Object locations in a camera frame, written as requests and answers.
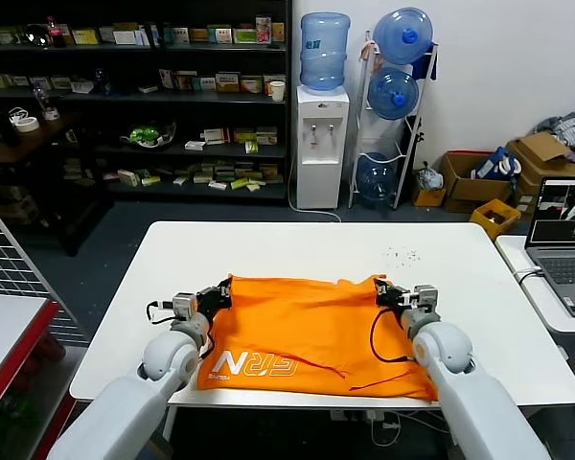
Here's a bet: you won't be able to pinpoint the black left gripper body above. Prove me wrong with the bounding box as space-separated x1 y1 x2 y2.
195 286 233 320

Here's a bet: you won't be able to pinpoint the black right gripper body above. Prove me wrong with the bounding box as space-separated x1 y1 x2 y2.
387 286 416 312

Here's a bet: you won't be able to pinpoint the orange t-shirt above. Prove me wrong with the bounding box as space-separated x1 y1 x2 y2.
195 273 440 402

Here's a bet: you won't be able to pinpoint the pile of grey-blue clothes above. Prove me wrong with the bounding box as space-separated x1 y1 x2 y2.
532 107 575 168

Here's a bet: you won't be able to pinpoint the scattered dark crumbs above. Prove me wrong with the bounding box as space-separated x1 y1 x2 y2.
382 246 423 268

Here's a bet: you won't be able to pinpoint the large white table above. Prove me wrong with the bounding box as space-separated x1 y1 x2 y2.
69 219 575 456

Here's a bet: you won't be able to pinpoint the small cardboard box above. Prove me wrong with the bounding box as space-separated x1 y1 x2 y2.
411 184 448 208

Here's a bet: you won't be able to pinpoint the yellow plastic bin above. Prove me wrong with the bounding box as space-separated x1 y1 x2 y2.
469 198 522 240

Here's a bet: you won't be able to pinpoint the grey plastic bag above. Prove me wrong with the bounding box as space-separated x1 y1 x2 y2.
415 161 445 190

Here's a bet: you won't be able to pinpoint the white water dispenser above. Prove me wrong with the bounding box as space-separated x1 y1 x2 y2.
296 84 351 210

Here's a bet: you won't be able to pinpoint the open red-rimmed cardboard box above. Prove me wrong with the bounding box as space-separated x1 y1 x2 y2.
440 150 515 214

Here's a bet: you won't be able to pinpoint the small white side table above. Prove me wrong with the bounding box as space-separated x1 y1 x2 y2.
494 234 575 418

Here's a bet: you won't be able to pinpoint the black slim leaning stand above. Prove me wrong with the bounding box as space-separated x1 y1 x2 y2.
401 113 425 181

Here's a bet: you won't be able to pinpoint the red and white box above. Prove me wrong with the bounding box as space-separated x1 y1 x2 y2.
201 127 232 145

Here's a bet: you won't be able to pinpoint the grey laptop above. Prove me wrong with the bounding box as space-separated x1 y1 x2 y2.
525 176 575 317

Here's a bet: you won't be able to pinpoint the green items in clear bowl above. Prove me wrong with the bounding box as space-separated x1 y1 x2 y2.
120 122 177 151

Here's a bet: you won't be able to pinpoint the cardboard box with raised flap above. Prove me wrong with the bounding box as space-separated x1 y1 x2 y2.
506 131 575 211

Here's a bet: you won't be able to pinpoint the white box with yellow band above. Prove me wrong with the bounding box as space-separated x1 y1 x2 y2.
215 71 242 93

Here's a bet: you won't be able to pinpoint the black shelving unit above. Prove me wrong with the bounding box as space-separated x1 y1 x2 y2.
0 0 292 207

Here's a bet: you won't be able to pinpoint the blue water jug with label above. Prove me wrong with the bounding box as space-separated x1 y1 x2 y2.
300 11 352 92

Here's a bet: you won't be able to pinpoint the dark brown desk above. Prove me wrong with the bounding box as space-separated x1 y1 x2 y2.
0 111 81 254

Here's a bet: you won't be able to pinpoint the white and teal box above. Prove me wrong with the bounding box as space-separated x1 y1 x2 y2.
206 25 234 45

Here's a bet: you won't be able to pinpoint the pink upright box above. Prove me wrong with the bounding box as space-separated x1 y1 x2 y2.
255 15 273 45

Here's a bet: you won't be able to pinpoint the clear plastic bottle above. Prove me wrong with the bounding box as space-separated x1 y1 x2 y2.
32 77 54 115

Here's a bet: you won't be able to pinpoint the black cylinder cup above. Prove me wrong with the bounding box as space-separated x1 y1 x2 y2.
0 110 22 147

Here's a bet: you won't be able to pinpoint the cola bottle with red cap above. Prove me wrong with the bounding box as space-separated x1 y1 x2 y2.
46 16 67 49

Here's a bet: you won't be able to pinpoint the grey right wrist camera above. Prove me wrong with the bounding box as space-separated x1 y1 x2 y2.
414 285 439 312

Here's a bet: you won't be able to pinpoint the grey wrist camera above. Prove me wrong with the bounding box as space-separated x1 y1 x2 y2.
172 292 199 321
414 285 439 312

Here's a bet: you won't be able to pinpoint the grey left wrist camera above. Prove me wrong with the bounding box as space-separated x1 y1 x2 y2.
172 292 199 321

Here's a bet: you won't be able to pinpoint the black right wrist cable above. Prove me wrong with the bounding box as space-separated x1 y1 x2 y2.
369 309 416 365

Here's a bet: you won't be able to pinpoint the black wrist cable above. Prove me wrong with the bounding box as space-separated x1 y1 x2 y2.
369 309 416 365
146 300 176 328

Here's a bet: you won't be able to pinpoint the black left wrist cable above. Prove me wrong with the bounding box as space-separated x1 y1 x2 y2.
146 300 176 328

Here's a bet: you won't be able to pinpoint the white dispenser hose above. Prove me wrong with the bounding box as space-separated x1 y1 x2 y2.
287 156 343 223

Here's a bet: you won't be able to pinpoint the blue bag with white handles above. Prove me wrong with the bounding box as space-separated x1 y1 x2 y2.
474 146 524 180

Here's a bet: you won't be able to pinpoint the white wire grid panel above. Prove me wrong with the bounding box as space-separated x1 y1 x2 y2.
0 190 85 345

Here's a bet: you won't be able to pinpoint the white wire jug rack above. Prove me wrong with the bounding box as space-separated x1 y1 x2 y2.
348 30 439 210

